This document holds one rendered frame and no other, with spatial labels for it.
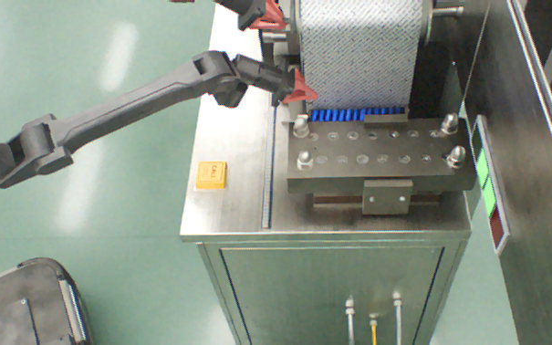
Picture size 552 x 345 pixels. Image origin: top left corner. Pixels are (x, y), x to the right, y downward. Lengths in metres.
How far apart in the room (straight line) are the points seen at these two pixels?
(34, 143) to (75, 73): 2.04
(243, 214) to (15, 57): 2.37
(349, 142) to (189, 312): 1.18
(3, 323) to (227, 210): 1.06
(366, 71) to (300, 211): 0.35
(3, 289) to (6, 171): 1.08
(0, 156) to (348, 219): 0.72
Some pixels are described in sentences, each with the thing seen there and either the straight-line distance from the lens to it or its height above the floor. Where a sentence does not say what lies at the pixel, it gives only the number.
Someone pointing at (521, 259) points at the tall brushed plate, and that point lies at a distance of 0.90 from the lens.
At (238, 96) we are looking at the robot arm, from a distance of 1.26.
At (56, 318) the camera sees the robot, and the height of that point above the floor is 0.24.
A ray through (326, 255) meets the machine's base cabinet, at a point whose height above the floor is 0.79.
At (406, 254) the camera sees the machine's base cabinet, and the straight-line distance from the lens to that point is 1.38.
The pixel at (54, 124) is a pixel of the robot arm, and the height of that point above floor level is 1.20.
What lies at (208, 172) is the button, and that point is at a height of 0.92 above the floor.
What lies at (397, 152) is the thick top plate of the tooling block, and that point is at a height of 1.03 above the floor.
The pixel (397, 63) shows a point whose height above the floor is 1.17.
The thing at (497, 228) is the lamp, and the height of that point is 1.19.
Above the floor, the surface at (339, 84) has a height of 1.11.
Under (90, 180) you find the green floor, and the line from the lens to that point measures 2.69.
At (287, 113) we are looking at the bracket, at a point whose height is 0.91.
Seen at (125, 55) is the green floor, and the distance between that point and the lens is 3.22.
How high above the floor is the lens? 1.99
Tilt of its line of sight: 53 degrees down
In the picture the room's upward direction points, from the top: 6 degrees counter-clockwise
